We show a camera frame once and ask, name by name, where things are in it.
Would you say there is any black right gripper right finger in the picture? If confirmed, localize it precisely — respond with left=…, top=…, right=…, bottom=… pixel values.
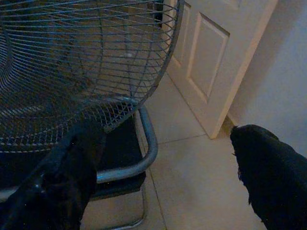
left=229, top=124, right=307, bottom=230

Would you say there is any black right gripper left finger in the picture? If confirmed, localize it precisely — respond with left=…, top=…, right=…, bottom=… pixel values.
left=0, top=117, right=107, bottom=230

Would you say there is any white panel door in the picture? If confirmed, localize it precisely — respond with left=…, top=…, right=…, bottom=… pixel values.
left=162, top=0, right=279, bottom=140

